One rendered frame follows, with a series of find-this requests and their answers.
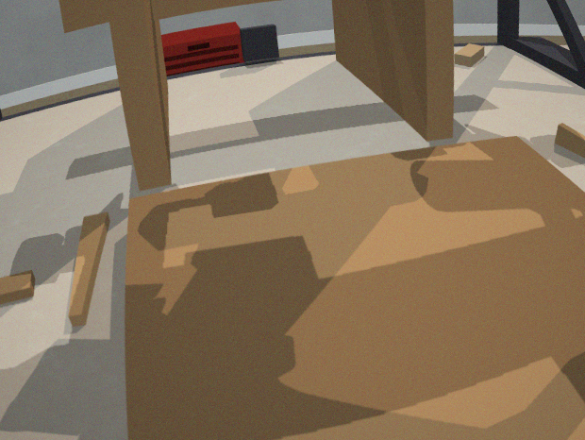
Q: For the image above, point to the brown wooden board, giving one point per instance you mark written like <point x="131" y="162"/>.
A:
<point x="137" y="47"/>
<point x="403" y="51"/>

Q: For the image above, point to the tan flat wooden board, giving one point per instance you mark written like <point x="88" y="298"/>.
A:
<point x="428" y="294"/>

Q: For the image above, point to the dark grey block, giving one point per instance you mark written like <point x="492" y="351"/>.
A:
<point x="259" y="42"/>

